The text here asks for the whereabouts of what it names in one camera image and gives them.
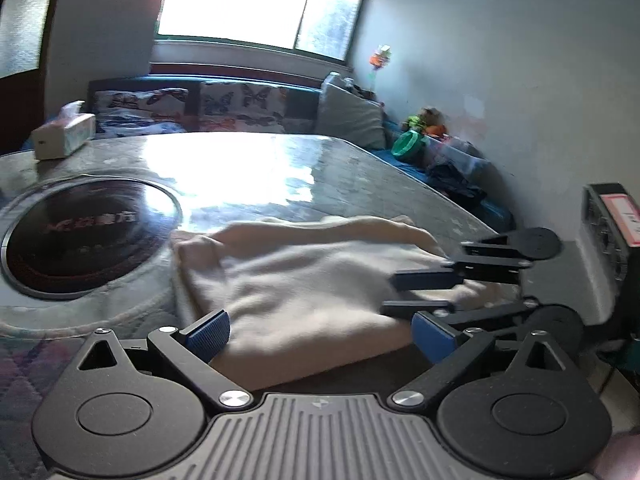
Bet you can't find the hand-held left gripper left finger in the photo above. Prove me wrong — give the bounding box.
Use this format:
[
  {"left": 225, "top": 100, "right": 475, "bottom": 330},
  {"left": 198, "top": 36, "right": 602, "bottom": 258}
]
[{"left": 77, "top": 311, "right": 253, "bottom": 410}]

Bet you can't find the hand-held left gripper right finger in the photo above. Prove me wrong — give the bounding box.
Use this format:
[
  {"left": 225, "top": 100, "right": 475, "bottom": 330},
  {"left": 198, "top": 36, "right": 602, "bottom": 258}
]
[{"left": 390, "top": 311, "right": 571, "bottom": 408}]

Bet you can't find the wide butterfly print cushion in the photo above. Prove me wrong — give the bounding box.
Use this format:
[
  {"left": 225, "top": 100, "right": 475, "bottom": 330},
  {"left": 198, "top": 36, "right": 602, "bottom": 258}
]
[{"left": 94, "top": 87, "right": 190, "bottom": 136}]

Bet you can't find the blue corner sofa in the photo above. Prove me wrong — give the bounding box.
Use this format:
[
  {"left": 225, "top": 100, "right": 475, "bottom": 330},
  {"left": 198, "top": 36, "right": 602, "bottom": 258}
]
[{"left": 87, "top": 76, "right": 516, "bottom": 231}]

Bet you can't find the cream knit garment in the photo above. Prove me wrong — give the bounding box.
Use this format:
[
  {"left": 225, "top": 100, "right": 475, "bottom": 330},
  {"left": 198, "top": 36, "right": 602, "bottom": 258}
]
[{"left": 170, "top": 215, "right": 501, "bottom": 378}]

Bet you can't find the window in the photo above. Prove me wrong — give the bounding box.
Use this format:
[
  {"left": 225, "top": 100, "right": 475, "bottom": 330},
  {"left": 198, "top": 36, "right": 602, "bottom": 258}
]
[{"left": 152, "top": 0, "right": 376, "bottom": 63}]

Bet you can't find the grey pillow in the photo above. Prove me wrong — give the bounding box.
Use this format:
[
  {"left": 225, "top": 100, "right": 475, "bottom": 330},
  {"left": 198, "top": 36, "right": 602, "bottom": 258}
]
[{"left": 315, "top": 72, "right": 388, "bottom": 150}]

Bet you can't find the dark wooden glass-panel door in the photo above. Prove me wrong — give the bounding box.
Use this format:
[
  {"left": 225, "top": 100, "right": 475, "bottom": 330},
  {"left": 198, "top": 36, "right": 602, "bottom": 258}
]
[{"left": 0, "top": 0, "right": 66, "bottom": 81}]

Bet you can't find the green plastic bucket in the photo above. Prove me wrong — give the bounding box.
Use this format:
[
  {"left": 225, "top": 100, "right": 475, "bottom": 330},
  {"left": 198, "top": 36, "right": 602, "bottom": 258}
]
[{"left": 391, "top": 130, "right": 426, "bottom": 158}]

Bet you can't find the square butterfly print cushion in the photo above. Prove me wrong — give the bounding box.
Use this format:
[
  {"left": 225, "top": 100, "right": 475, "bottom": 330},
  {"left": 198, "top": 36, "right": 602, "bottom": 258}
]
[{"left": 200, "top": 81, "right": 291, "bottom": 133}]

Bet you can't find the dark blue clothes pile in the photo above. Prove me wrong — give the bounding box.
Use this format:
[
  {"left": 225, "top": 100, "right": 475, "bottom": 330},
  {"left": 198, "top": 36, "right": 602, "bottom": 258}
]
[{"left": 427, "top": 162, "right": 487, "bottom": 198}]

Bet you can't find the round black induction cooktop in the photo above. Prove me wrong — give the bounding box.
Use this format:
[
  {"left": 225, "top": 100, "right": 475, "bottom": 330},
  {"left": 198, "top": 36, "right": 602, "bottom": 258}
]
[{"left": 0, "top": 182, "right": 182, "bottom": 301}]

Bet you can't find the white tissue box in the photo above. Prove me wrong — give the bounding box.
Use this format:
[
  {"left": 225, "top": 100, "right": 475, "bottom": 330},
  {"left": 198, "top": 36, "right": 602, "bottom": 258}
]
[{"left": 31, "top": 101, "right": 97, "bottom": 161}]

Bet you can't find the clear plastic storage box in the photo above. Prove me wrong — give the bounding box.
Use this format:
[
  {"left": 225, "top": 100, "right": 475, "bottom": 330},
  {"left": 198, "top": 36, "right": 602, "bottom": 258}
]
[{"left": 425, "top": 137, "right": 491, "bottom": 176}]

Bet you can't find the grey quilted star table cover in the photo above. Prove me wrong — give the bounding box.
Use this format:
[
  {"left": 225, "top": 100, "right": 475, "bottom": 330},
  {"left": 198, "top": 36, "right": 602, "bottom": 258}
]
[{"left": 0, "top": 132, "right": 506, "bottom": 480}]

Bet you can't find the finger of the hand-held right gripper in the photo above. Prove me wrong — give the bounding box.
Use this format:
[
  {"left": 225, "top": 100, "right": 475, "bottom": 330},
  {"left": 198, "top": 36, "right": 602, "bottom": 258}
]
[
  {"left": 392, "top": 239, "right": 534, "bottom": 292},
  {"left": 380, "top": 296, "right": 546, "bottom": 341}
]

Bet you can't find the colourful pinwheel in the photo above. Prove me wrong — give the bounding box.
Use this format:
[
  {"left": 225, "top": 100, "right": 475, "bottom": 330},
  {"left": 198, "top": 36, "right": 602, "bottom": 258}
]
[{"left": 369, "top": 45, "right": 392, "bottom": 91}]

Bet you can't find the green brown plush toy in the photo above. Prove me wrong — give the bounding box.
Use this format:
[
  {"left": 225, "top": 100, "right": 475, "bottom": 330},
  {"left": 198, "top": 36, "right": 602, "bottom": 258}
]
[{"left": 404, "top": 107, "right": 447, "bottom": 137}]

